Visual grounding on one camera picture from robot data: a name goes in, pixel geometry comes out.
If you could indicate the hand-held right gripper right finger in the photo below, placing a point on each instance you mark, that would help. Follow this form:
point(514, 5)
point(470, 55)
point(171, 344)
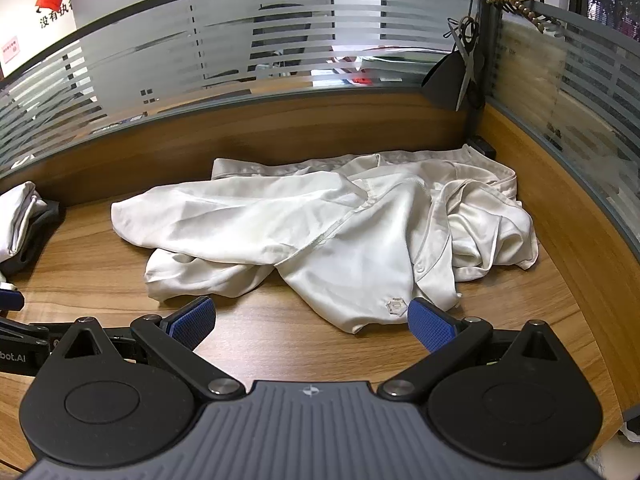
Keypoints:
point(432, 327)

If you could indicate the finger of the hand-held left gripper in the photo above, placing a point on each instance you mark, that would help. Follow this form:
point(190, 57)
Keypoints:
point(11, 300)
point(25, 332)

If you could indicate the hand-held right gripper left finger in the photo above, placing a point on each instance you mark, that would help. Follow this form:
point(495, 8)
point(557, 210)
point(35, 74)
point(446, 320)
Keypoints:
point(192, 322)

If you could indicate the cream satin shirt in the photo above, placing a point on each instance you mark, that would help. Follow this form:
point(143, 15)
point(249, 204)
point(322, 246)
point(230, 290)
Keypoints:
point(300, 220)

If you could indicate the dark cloth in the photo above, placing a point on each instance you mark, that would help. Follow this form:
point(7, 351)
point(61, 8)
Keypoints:
point(42, 230)

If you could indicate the folded white cloth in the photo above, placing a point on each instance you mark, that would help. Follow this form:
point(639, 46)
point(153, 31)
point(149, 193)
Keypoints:
point(17, 220)

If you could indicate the pile of papers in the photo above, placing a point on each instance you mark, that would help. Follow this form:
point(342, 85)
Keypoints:
point(390, 65)

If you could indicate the brown beaded hair clip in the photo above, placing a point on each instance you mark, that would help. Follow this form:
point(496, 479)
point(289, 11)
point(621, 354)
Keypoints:
point(520, 7)

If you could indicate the black partition bracket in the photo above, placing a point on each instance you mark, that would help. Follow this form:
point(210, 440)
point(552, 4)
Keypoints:
point(484, 149)

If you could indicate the pink wall notice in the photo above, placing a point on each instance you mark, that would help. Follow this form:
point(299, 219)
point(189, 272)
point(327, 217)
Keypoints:
point(10, 50)

